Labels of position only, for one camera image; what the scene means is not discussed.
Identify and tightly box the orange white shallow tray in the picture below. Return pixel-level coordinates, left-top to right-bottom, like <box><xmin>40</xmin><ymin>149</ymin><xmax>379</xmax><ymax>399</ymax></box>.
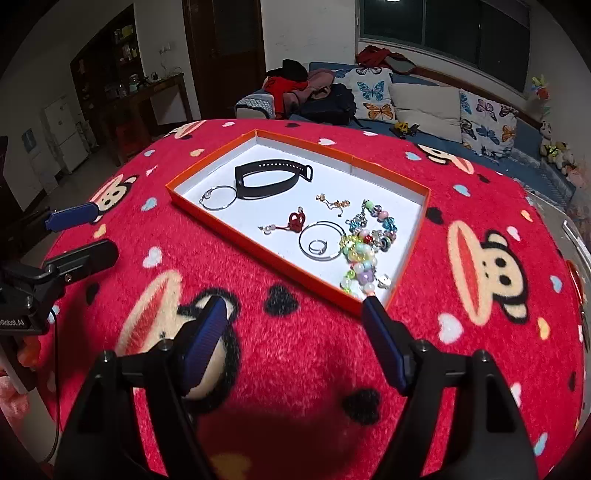
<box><xmin>166</xmin><ymin>129</ymin><xmax>431</xmax><ymax>314</ymax></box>

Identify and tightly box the blue sofa bed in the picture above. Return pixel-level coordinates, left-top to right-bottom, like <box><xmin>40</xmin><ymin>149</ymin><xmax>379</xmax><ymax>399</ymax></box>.
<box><xmin>235</xmin><ymin>60</ymin><xmax>575</xmax><ymax>209</ymax></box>

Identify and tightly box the butterfly print pillow right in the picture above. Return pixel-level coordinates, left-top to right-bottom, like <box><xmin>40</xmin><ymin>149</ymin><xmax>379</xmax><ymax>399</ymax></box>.
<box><xmin>459</xmin><ymin>89</ymin><xmax>517</xmax><ymax>159</ymax></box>

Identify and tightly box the pastel bead bracelet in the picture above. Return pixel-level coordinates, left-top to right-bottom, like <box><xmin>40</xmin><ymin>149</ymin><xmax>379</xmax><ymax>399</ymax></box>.
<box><xmin>338</xmin><ymin>232</ymin><xmax>394</xmax><ymax>298</ymax></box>

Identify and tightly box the red clothing on sill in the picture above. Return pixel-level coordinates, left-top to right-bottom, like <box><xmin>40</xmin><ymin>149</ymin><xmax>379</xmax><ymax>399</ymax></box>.
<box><xmin>356</xmin><ymin>45</ymin><xmax>417</xmax><ymax>75</ymax></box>

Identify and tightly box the butterfly print pillow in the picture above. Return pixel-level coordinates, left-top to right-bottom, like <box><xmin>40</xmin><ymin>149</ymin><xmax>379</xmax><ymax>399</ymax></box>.
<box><xmin>342</xmin><ymin>67</ymin><xmax>396</xmax><ymax>124</ymax></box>
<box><xmin>459</xmin><ymin>89</ymin><xmax>517</xmax><ymax>159</ymax></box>

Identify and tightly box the left hand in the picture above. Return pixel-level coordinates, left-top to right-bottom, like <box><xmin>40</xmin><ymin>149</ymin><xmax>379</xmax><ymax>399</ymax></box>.
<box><xmin>1</xmin><ymin>335</ymin><xmax>40</xmax><ymax>425</ymax></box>

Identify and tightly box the black smart wristband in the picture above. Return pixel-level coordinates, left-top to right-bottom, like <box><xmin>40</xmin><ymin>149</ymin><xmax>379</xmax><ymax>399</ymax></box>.
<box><xmin>235</xmin><ymin>159</ymin><xmax>314</xmax><ymax>200</ymax></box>

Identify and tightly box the colourful pinwheel toy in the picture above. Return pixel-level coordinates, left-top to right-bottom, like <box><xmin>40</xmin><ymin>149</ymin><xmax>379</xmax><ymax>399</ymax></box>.
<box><xmin>531</xmin><ymin>75</ymin><xmax>550</xmax><ymax>102</ymax></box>

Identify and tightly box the wooden console table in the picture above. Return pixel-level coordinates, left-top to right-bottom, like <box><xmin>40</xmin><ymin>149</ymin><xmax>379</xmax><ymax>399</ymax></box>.
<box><xmin>100</xmin><ymin>73</ymin><xmax>193</xmax><ymax>166</ymax></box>

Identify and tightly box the large silver hoop bangle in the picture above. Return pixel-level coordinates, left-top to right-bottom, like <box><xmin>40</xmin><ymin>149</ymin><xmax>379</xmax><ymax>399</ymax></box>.
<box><xmin>297</xmin><ymin>220</ymin><xmax>346</xmax><ymax>262</ymax></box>

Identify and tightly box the butterfly print pillow left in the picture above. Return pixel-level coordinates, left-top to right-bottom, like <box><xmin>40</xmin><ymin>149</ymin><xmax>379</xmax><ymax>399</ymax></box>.
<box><xmin>342</xmin><ymin>67</ymin><xmax>396</xmax><ymax>124</ymax></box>

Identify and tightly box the white refrigerator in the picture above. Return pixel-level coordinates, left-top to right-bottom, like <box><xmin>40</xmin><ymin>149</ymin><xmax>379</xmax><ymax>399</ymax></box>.
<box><xmin>41</xmin><ymin>95</ymin><xmax>88</xmax><ymax>174</ymax></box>

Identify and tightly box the plain beige cushion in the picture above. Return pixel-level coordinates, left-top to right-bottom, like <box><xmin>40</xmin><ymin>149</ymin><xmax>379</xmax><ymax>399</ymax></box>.
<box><xmin>390</xmin><ymin>83</ymin><xmax>462</xmax><ymax>143</ymax></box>

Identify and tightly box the thin silver bangle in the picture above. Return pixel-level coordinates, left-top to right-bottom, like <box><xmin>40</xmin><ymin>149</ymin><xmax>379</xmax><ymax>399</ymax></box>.
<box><xmin>198</xmin><ymin>185</ymin><xmax>238</xmax><ymax>212</ymax></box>

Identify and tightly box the dark window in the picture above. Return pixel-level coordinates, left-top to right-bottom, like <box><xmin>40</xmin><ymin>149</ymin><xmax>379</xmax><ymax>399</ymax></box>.
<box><xmin>359</xmin><ymin>0</ymin><xmax>530</xmax><ymax>91</ymax></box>

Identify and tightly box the red knot charm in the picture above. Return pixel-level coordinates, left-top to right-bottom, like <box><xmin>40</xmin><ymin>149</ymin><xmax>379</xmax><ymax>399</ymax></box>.
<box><xmin>259</xmin><ymin>207</ymin><xmax>305</xmax><ymax>235</ymax></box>

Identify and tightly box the dark wooden door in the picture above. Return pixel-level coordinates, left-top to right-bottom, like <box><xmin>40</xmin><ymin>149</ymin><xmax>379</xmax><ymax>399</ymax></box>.
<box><xmin>182</xmin><ymin>0</ymin><xmax>266</xmax><ymax>119</ymax></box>

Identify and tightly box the plush toys group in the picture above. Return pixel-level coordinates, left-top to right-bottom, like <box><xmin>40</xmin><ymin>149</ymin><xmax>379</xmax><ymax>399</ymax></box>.
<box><xmin>540</xmin><ymin>120</ymin><xmax>585</xmax><ymax>188</ymax></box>

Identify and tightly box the pile of clothes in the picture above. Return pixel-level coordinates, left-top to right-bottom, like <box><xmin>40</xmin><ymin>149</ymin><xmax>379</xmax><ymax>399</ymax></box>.
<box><xmin>235</xmin><ymin>59</ymin><xmax>356</xmax><ymax>126</ymax></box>

